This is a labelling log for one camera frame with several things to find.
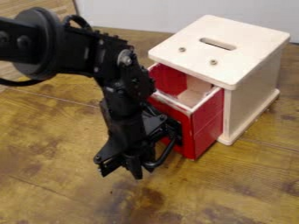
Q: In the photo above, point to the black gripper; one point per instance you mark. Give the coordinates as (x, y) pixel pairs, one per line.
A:
(131, 123)

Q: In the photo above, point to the black metal drawer handle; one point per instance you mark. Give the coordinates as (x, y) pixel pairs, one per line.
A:
(172, 131)

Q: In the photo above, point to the red drawer front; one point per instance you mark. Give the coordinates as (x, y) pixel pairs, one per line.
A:
(192, 102)

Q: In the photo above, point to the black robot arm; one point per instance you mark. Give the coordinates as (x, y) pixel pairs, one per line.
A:
(44, 46)

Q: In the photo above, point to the white wooden box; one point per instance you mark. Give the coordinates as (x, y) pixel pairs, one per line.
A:
(235, 56)

